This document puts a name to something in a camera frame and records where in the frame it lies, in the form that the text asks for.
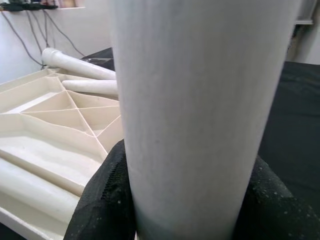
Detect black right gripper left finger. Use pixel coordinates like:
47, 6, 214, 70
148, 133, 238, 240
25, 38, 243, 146
63, 138, 138, 240

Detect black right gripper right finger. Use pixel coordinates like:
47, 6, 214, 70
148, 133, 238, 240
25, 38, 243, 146
233, 153, 320, 240

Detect white plastic children table top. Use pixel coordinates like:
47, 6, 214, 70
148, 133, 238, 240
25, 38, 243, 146
0, 67, 126, 240

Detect black tablecloth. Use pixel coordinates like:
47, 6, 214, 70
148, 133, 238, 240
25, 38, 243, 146
0, 46, 320, 240

